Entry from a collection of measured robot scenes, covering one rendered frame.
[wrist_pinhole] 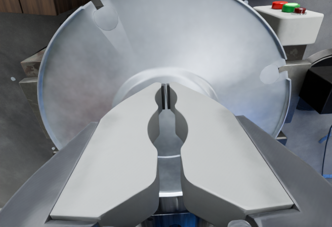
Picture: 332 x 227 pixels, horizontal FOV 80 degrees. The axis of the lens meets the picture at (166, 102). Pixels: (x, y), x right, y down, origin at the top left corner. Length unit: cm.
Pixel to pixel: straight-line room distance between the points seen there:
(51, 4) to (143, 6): 52
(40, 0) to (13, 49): 57
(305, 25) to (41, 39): 104
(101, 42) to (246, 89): 16
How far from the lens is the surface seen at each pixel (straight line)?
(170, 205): 38
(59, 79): 24
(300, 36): 44
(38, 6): 72
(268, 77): 25
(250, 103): 26
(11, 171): 188
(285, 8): 46
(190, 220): 44
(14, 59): 127
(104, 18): 21
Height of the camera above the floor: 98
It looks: 57 degrees down
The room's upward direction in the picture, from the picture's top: 177 degrees clockwise
